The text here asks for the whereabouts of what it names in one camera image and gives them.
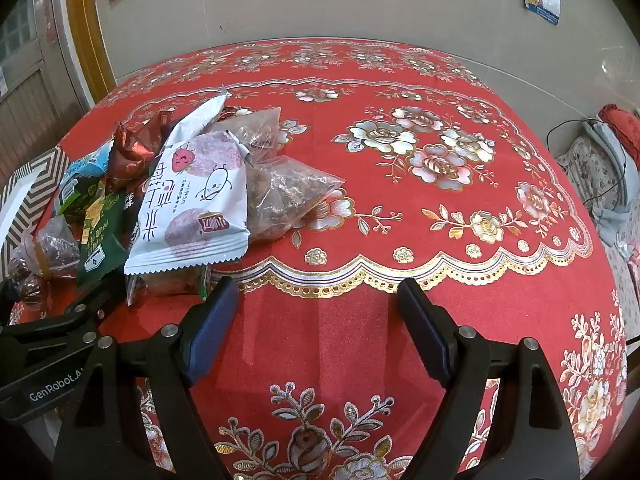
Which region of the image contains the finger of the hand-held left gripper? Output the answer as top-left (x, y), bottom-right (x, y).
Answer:
top-left (0, 312), bottom-right (103, 363)
top-left (0, 276), bottom-right (127, 341)

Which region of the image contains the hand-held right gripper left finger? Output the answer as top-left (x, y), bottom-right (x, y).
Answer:
top-left (52, 276), bottom-right (241, 480)

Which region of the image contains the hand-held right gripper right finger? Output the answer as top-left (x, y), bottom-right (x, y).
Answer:
top-left (396, 277), bottom-right (586, 480)

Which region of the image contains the clear green-edged pastry packet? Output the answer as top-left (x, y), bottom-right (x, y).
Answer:
top-left (126, 264), bottom-right (212, 307)

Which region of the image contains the clear bag of red dates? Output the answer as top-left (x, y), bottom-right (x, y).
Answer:
top-left (7, 215), bottom-right (82, 307)

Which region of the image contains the dark green cracker packet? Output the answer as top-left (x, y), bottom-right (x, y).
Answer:
top-left (76, 192), bottom-right (130, 285)

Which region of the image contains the brown coffee stick packet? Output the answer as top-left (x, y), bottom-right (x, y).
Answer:
top-left (121, 194), bottom-right (147, 248)

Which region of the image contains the green and black snack packet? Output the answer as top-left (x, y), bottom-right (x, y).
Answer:
top-left (56, 176), bottom-right (107, 217)

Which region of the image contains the white pink snack packet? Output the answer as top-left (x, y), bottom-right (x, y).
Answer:
top-left (124, 95), bottom-right (249, 276)

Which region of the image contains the white box with striped rim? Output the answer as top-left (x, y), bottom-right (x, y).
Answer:
top-left (0, 145), bottom-right (71, 282)

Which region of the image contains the blue snack packet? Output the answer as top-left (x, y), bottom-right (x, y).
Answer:
top-left (62, 142), bottom-right (114, 186)

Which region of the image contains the red foil snack packet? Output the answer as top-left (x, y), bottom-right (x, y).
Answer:
top-left (144, 110), bottom-right (174, 158)

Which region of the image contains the clear bag of brown snacks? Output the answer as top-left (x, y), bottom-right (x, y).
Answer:
top-left (215, 107), bottom-right (283, 166)
top-left (246, 155), bottom-right (347, 243)

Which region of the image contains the red floral tablecloth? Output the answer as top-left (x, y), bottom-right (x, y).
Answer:
top-left (0, 37), bottom-right (636, 480)

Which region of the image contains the red-brown foil candy packet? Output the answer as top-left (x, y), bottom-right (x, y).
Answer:
top-left (106, 122), bottom-right (162, 194)

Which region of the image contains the grey cloth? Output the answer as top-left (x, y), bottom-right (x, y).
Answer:
top-left (581, 122), bottom-right (640, 248)

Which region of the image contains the floral cushion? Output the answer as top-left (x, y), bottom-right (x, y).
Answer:
top-left (556, 135), bottom-right (627, 212)

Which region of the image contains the door with glass panes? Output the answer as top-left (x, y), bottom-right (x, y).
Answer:
top-left (0, 0), bottom-right (92, 163)

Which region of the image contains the red cushion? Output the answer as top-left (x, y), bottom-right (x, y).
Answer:
top-left (599, 103), bottom-right (640, 162)

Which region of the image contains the black cable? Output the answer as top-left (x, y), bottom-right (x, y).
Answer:
top-left (546, 118), bottom-right (629, 207)

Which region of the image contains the golden door frame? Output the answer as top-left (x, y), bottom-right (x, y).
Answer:
top-left (65, 0), bottom-right (119, 107)

